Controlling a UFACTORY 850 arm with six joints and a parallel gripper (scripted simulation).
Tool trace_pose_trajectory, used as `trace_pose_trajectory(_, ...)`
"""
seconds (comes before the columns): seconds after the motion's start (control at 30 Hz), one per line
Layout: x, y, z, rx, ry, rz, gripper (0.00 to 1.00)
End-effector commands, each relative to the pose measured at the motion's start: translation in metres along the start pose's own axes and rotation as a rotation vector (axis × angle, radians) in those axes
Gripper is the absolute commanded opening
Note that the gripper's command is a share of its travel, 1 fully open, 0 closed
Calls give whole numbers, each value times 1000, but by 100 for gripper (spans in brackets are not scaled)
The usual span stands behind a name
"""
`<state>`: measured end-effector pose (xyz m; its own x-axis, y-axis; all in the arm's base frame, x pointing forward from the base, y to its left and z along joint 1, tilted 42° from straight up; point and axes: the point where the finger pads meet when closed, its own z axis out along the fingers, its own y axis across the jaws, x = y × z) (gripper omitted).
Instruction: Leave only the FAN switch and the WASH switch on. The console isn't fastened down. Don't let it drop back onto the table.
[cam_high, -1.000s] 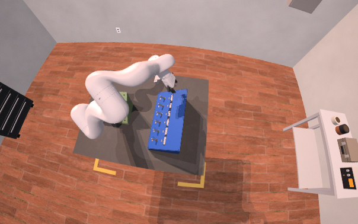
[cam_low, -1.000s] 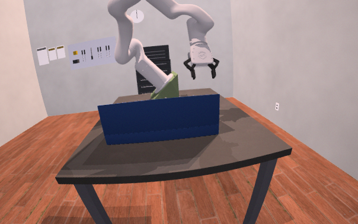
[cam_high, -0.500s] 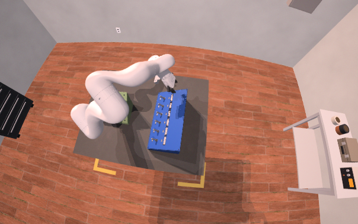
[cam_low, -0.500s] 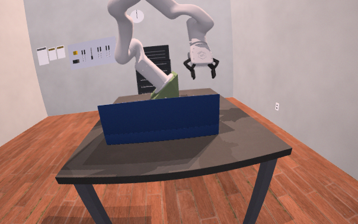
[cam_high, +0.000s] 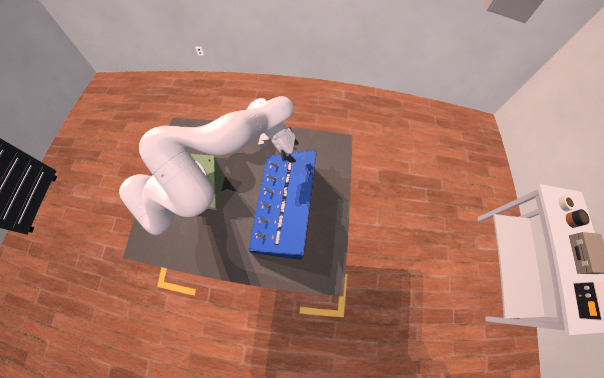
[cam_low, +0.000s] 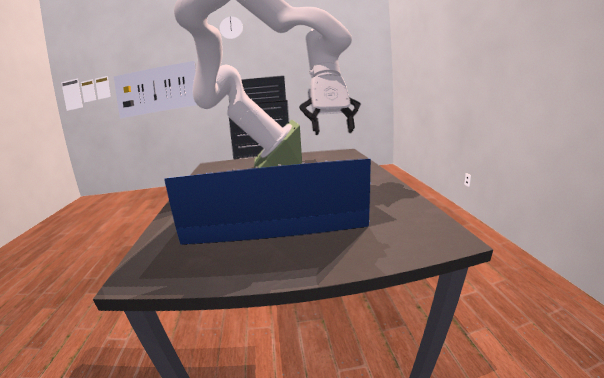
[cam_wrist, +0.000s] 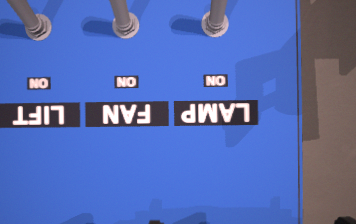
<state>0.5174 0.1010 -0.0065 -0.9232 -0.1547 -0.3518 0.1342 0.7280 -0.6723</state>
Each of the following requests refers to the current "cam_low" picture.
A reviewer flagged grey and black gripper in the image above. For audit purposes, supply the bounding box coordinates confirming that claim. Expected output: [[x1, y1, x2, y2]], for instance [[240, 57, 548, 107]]
[[299, 72, 361, 135]]

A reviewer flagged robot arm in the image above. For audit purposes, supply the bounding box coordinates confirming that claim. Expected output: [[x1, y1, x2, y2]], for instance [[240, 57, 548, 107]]
[[174, 0, 352, 158]]

